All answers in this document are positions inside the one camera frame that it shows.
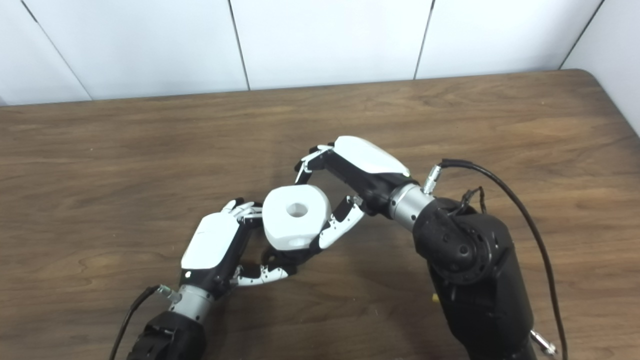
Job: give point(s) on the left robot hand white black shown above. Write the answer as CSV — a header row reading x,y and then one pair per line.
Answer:
x,y
212,245

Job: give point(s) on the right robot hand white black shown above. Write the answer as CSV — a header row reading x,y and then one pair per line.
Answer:
x,y
367,157

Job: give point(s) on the black flanged holder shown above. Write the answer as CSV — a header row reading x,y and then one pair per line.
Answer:
x,y
281,257

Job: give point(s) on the round white piece with hole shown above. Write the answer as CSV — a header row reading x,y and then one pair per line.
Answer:
x,y
280,220

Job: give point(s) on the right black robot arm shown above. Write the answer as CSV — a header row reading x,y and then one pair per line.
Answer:
x,y
475,280

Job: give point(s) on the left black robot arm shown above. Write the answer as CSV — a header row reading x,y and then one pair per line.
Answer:
x,y
175,335

